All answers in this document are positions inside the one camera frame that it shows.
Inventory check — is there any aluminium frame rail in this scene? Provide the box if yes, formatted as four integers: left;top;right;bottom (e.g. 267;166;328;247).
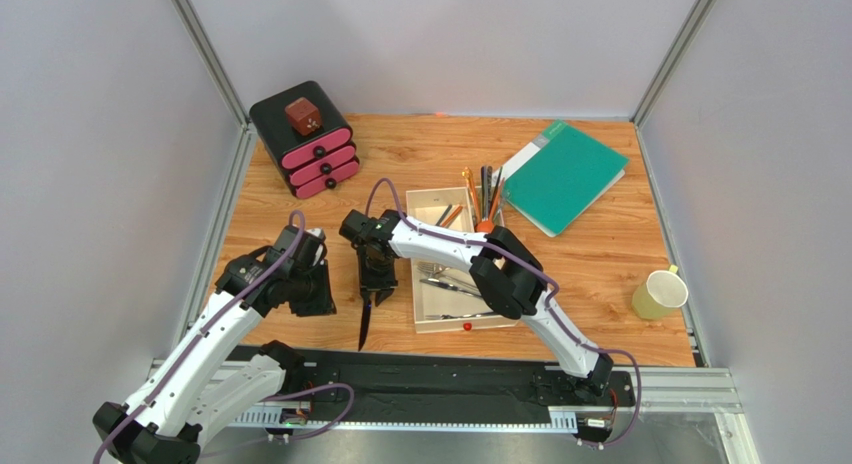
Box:
119;358;760;464

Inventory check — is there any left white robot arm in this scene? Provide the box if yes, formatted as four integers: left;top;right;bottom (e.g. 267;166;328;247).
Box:
93;224;336;463

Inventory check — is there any silver fork diagonal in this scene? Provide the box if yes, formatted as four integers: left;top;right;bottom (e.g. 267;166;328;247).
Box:
416;261;478;293

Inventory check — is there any green notebook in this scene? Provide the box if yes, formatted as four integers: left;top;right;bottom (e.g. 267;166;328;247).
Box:
502;120;629;237

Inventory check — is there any silver table knife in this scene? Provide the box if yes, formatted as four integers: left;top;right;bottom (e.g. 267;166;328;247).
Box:
420;278;481;298

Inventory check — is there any black pink drawer box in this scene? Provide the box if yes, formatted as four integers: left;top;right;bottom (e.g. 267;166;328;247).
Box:
249;80;360;199

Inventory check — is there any silver fork front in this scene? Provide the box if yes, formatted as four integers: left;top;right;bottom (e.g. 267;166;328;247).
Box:
425;311;499;320

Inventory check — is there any gold ornate spoon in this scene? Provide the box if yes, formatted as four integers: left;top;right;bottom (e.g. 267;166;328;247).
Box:
462;167;480;227

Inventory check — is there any yellow-green mug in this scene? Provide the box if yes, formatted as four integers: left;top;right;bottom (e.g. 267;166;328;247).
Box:
631;264;689;320

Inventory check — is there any orange chopstick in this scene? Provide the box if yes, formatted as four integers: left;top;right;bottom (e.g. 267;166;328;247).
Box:
441;205;464;228

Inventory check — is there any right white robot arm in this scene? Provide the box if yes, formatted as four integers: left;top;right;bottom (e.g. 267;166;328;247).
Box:
339;210;613;401

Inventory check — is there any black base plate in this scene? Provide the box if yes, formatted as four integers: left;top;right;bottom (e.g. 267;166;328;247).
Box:
226;343;637;425

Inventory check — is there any blue-grey chopstick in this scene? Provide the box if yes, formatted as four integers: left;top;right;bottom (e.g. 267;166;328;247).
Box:
435;204;454;226

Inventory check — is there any brown cube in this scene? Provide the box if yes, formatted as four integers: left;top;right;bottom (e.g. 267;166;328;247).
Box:
284;97;323;136

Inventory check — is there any white divided utensil tray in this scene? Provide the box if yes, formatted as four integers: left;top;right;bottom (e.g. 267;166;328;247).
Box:
406;187;517;334

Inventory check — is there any black spoon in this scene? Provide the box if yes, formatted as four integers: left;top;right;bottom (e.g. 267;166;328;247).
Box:
480;165;493;220

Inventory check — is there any blue serrated knife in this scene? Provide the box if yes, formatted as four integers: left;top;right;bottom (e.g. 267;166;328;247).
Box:
357;297;372;351

